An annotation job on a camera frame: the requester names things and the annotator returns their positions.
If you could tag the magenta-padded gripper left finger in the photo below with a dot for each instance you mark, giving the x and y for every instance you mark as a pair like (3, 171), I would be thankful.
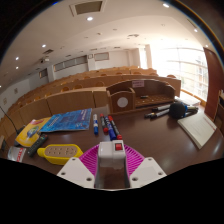
(78, 170)

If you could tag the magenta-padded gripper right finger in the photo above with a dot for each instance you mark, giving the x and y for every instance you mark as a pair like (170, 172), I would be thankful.
(143, 170)

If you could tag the white charger with red button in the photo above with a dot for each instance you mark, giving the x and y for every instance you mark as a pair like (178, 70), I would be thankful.
(111, 155)

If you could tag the yellow power strip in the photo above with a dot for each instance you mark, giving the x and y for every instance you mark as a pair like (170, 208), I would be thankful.
(61, 152)

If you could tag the white marker with blue cap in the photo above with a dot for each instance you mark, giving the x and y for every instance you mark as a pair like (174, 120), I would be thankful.
(95, 125)

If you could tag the blue booklet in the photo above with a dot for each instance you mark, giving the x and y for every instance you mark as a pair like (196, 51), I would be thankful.
(68, 120)

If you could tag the short red marker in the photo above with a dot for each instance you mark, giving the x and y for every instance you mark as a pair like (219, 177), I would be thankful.
(103, 123)

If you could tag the black pen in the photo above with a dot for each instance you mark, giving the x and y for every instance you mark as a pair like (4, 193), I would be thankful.
(160, 108)
(161, 113)

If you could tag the yellow booklet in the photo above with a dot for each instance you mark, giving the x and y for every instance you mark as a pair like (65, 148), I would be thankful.
(31, 131)

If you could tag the white brochure with red print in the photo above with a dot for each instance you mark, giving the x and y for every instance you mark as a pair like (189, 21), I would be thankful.
(16, 154)

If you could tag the white notepad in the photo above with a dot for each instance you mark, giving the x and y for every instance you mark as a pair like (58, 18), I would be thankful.
(198, 128)

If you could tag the black handheld microphone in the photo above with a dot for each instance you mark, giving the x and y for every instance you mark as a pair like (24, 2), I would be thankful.
(178, 110)

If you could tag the wooden lecture hall seat rows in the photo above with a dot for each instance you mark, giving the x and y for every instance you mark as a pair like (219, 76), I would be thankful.
(66, 100)

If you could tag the wooden desk organizer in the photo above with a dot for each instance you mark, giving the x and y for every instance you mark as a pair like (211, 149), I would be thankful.
(146, 95)

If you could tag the wooden shelf unit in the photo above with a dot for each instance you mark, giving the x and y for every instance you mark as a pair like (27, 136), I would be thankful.
(220, 113)

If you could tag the large bright window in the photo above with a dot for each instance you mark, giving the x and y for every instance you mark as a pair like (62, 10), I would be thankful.
(181, 70)

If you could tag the ceiling projector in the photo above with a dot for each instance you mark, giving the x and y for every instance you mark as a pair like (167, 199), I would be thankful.
(45, 60)

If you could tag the recessed ceiling lights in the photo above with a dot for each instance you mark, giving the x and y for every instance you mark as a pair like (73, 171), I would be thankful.
(89, 18)

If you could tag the square ceiling air vent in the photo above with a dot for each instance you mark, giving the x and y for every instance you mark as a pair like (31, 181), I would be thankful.
(88, 7)

